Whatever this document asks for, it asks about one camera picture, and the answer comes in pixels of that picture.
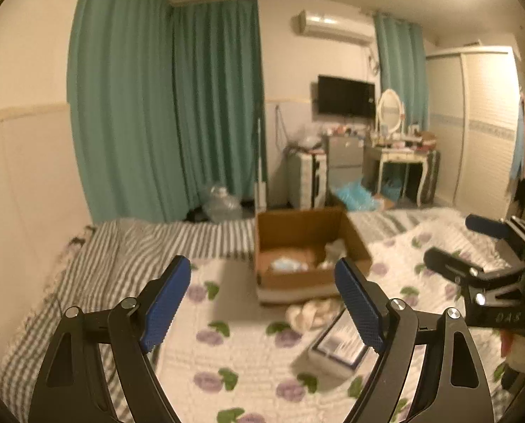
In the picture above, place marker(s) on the white air conditioner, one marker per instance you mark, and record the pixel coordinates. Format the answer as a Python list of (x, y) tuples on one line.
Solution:
[(333, 26)]

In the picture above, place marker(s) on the blue plastic bag pile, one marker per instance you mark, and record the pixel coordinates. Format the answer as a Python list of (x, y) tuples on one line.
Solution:
[(355, 196)]

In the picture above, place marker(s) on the light blue cloth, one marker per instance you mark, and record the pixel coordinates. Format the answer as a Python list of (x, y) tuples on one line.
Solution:
[(285, 265)]

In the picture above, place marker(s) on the floral white blanket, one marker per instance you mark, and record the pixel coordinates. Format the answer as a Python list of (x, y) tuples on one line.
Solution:
[(253, 352)]

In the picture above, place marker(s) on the black wall television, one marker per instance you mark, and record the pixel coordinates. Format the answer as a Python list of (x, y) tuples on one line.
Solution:
[(345, 96)]

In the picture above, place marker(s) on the cream soft cloth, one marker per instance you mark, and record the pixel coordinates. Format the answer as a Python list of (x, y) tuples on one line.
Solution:
[(311, 313)]

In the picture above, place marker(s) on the white upright pole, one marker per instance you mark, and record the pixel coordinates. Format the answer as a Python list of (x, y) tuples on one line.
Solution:
[(260, 172)]

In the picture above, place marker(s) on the narrow green curtain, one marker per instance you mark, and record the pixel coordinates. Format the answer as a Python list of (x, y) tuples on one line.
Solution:
[(401, 70)]

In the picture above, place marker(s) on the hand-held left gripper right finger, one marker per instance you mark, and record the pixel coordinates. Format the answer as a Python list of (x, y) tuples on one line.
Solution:
[(359, 308)]

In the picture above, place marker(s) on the grey striped bed sheet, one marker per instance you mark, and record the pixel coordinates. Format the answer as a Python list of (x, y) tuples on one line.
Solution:
[(99, 268)]

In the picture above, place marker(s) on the wide green curtain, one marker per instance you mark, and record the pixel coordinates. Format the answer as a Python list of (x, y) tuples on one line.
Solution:
[(156, 110)]

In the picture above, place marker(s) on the white sliding wardrobe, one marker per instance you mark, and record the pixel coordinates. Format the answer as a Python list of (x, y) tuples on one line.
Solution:
[(478, 132)]

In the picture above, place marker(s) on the clear plastic bag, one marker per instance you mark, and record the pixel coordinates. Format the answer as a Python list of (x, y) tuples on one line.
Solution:
[(220, 205)]

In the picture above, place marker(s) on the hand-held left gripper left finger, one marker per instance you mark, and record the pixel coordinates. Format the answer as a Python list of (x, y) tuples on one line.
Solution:
[(165, 304)]

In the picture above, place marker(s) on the translucent bag on suitcase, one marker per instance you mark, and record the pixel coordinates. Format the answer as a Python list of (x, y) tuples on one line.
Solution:
[(307, 139)]

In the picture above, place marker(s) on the white oval vanity mirror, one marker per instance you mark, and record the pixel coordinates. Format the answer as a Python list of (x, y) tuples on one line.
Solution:
[(389, 108)]

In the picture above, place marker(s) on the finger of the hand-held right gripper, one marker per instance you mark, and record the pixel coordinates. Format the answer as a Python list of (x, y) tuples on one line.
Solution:
[(447, 263), (487, 225)]

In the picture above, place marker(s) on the grey mini fridge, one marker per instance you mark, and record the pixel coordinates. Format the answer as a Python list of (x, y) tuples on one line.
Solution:
[(344, 158)]

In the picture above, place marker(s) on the grey suitcase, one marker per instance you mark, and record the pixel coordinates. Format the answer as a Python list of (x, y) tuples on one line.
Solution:
[(304, 180)]

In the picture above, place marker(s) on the brown cardboard box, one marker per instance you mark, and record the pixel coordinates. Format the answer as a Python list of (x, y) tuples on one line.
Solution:
[(306, 233)]

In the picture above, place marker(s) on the white crumpled cloth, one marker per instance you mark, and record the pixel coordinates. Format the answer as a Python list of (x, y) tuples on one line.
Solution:
[(333, 252)]

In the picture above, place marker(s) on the white dressing table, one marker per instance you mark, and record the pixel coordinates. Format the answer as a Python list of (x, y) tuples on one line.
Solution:
[(399, 152)]

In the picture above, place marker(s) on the flat grey white box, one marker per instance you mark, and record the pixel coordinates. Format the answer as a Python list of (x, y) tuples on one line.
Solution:
[(338, 346)]

